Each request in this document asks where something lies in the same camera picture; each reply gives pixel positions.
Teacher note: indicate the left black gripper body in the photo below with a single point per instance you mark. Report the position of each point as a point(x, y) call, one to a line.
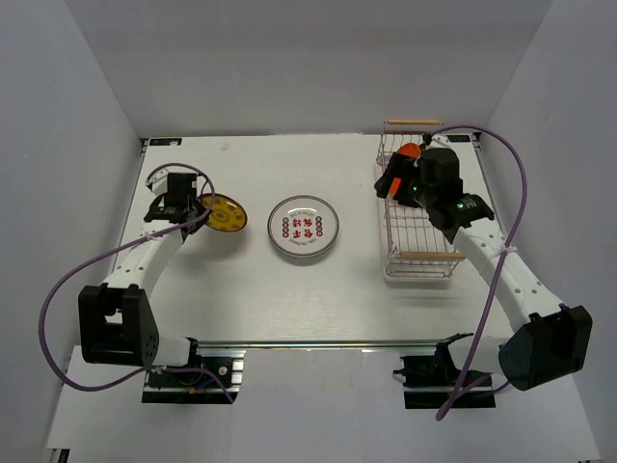
point(198, 207)

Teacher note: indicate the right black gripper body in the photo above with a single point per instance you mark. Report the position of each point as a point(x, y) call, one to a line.
point(416, 192)

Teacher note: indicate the orange plastic plate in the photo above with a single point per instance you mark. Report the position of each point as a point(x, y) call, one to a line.
point(411, 150)

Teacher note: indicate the yellow patterned plate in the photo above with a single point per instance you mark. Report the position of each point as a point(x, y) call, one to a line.
point(227, 215)

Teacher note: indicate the white plate red characters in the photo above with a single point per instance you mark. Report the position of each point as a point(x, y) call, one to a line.
point(303, 227)

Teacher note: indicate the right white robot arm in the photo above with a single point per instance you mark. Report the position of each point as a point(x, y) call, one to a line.
point(549, 339)

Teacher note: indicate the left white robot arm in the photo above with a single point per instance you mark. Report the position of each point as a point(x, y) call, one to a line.
point(116, 321)

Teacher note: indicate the white drip tray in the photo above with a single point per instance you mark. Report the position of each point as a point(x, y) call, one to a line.
point(412, 249)

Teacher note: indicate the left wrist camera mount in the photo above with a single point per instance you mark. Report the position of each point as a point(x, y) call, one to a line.
point(157, 182)

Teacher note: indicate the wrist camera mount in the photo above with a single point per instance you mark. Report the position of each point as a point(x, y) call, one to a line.
point(433, 141)
point(157, 182)

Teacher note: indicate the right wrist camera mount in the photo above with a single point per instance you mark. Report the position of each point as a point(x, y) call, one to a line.
point(433, 141)

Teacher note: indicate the metal wire dish rack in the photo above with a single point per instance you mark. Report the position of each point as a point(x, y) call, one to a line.
point(397, 132)

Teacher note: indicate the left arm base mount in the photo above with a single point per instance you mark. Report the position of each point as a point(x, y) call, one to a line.
point(215, 378)

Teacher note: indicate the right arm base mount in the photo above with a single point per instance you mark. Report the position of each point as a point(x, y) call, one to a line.
point(428, 380)

